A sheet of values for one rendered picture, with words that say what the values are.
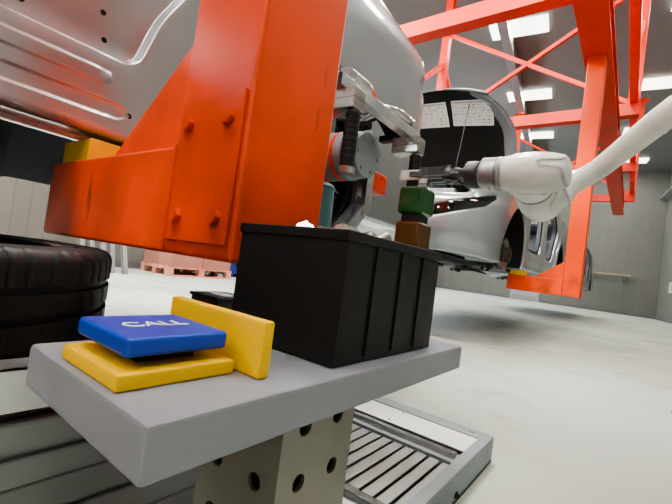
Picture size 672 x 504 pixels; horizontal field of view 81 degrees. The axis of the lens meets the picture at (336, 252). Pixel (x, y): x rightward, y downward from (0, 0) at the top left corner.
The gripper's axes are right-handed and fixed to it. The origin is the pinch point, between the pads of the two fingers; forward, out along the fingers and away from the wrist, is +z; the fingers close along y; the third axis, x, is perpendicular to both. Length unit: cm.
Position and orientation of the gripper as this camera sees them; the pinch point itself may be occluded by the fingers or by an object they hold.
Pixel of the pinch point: (413, 176)
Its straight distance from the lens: 123.6
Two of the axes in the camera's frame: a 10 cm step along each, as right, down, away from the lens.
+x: 1.3, -9.9, 0.3
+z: -7.9, -0.9, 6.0
